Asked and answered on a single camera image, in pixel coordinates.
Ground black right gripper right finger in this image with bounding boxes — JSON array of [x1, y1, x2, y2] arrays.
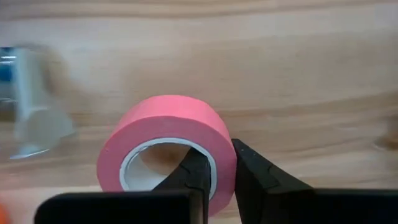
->
[[231, 138, 398, 224]]

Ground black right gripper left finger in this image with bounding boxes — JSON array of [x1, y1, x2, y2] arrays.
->
[[34, 147, 211, 224]]

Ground small silver blue cylinder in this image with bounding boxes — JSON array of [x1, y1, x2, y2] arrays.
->
[[0, 46, 16, 103]]

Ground pink tape roll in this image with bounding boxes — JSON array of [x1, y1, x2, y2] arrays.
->
[[96, 95, 238, 217]]

